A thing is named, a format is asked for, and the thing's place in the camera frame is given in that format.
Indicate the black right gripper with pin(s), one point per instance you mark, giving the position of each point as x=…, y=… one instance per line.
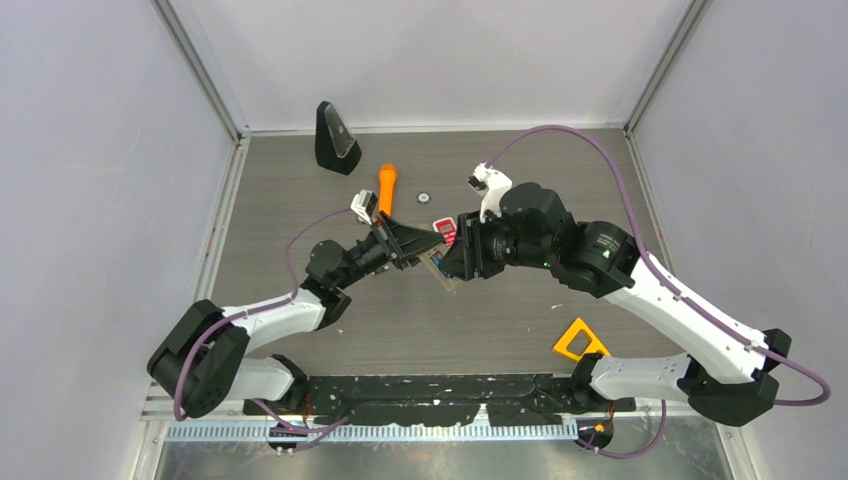
x=467, y=259

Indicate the yellow triangular frame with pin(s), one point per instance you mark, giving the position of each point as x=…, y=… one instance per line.
x=578, y=340

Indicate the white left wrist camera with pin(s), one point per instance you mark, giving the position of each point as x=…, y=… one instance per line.
x=364, y=206

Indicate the red white remote control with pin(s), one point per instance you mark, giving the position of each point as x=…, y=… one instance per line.
x=447, y=227

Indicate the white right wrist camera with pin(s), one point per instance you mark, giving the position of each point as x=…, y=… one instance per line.
x=491, y=185

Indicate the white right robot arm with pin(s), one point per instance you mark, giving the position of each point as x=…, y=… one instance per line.
x=724, y=370

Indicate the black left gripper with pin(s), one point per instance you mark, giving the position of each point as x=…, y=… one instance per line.
x=404, y=241

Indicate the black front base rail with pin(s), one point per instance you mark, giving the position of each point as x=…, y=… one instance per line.
x=451, y=400

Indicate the black wedge stand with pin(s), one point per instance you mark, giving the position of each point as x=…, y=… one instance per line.
x=335, y=147

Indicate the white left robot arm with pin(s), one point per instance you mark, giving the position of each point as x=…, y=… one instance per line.
x=206, y=359

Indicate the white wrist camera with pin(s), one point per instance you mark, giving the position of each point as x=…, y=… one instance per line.
x=491, y=185
x=364, y=206

